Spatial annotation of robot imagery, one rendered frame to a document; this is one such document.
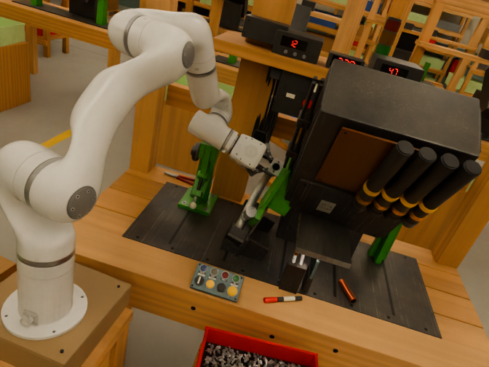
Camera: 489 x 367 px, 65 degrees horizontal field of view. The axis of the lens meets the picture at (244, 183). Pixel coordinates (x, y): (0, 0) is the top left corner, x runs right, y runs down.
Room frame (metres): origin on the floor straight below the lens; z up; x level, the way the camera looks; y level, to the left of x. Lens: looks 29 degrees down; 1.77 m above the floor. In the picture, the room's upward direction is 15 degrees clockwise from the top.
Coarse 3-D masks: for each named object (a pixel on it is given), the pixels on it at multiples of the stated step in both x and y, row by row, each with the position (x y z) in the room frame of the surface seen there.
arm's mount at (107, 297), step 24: (0, 288) 0.66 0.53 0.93; (96, 288) 0.75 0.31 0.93; (120, 288) 0.77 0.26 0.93; (0, 312) 0.60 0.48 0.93; (96, 312) 0.67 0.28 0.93; (120, 312) 0.75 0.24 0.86; (0, 336) 0.54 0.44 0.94; (72, 336) 0.58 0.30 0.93; (96, 336) 0.63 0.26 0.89; (24, 360) 0.53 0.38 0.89; (48, 360) 0.52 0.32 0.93; (72, 360) 0.54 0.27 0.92
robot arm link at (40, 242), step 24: (24, 144) 0.68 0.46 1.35; (0, 168) 0.63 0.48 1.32; (24, 168) 0.62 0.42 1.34; (0, 192) 0.62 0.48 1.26; (24, 192) 0.59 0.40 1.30; (24, 216) 0.63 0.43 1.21; (24, 240) 0.60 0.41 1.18; (48, 240) 0.61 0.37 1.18; (72, 240) 0.65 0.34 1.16; (48, 264) 0.60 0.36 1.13
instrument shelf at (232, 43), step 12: (216, 36) 1.38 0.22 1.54; (228, 36) 1.45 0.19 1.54; (240, 36) 1.52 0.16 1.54; (216, 48) 1.35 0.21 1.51; (228, 48) 1.35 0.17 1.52; (240, 48) 1.35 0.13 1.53; (252, 48) 1.35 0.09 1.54; (264, 48) 1.41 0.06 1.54; (252, 60) 1.34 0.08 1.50; (264, 60) 1.34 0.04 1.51; (276, 60) 1.34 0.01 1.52; (288, 60) 1.33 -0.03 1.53; (300, 60) 1.36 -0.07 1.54; (324, 60) 1.49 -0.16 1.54; (300, 72) 1.33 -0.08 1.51; (312, 72) 1.33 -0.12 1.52; (324, 72) 1.33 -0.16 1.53
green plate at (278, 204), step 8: (288, 160) 1.17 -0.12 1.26; (288, 168) 1.08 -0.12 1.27; (280, 176) 1.11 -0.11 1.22; (288, 176) 1.08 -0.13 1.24; (272, 184) 1.16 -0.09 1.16; (280, 184) 1.07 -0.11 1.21; (272, 192) 1.07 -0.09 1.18; (280, 192) 1.09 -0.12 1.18; (264, 200) 1.11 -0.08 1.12; (272, 200) 1.09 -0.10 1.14; (280, 200) 1.09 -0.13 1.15; (264, 208) 1.08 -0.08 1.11; (272, 208) 1.09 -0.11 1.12; (280, 208) 1.08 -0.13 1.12; (288, 208) 1.08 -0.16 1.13
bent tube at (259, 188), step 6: (276, 162) 1.19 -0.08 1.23; (282, 162) 1.20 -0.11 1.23; (270, 168) 1.17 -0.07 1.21; (276, 168) 1.22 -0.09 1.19; (264, 174) 1.24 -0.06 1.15; (276, 174) 1.17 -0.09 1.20; (264, 180) 1.24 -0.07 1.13; (258, 186) 1.24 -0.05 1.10; (264, 186) 1.25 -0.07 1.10; (258, 192) 1.23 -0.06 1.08; (252, 198) 1.21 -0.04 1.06; (246, 204) 1.19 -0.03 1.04; (252, 204) 1.19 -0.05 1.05; (240, 216) 1.15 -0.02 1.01; (240, 222) 1.13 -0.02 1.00; (240, 228) 1.12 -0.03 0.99
